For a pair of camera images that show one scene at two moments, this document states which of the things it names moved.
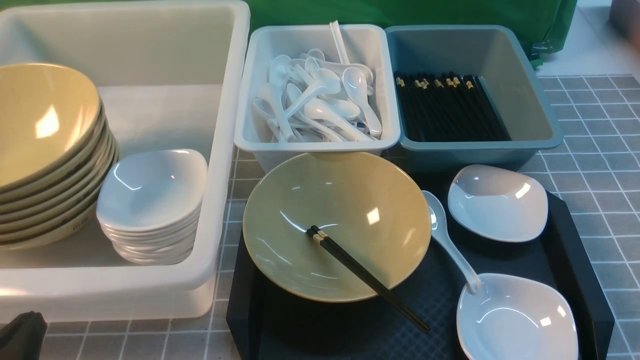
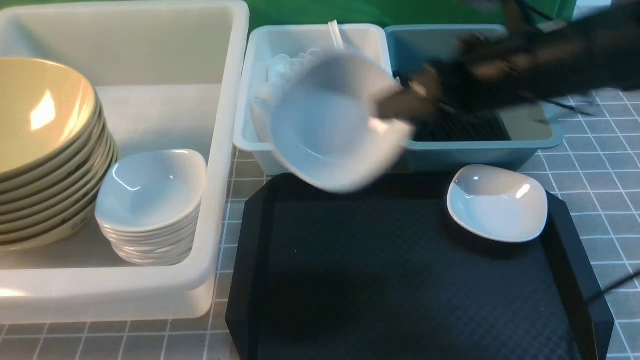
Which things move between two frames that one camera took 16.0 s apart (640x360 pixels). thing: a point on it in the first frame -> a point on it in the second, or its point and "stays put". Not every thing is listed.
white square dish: (516, 317) -> (321, 101)
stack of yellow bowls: (58, 155) stays put
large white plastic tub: (172, 76) stays put
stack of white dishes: (148, 203) stays put
